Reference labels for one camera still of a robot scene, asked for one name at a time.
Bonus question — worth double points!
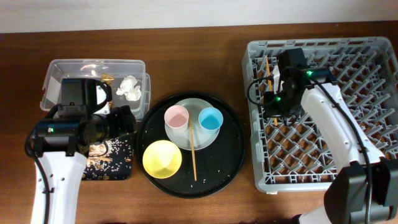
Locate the white tissue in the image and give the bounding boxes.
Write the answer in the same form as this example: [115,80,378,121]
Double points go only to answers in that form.
[116,75,142,101]

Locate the yellow plastic bowl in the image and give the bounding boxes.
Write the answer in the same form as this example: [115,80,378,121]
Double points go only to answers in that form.
[142,140,182,179]

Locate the grey dishwasher rack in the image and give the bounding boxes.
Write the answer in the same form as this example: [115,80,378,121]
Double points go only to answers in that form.
[241,36,398,194]

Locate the pink plastic cup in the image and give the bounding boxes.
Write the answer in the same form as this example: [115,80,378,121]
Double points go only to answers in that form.
[164,105,190,134]

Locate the black rectangular tray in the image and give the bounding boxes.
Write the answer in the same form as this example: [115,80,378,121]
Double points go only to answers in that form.
[81,123,137,182]

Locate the gold foil snack wrapper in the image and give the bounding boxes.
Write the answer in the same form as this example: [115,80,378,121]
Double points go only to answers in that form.
[101,73,114,90]

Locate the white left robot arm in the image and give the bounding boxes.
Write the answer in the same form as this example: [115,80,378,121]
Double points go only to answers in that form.
[24,78,136,223]

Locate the spilled rice food scraps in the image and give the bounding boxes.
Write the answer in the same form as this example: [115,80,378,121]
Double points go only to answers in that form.
[82,133,134,180]

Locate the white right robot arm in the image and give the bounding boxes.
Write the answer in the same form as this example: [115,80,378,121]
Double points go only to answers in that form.
[263,48,397,224]

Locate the blue plastic cup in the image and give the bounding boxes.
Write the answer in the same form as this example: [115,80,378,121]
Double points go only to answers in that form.
[198,107,224,134]

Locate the pale grey round plate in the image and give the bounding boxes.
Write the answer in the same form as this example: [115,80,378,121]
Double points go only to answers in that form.
[165,98,219,151]

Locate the clear plastic waste bin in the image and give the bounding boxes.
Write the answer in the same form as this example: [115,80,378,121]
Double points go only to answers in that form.
[40,59,150,122]

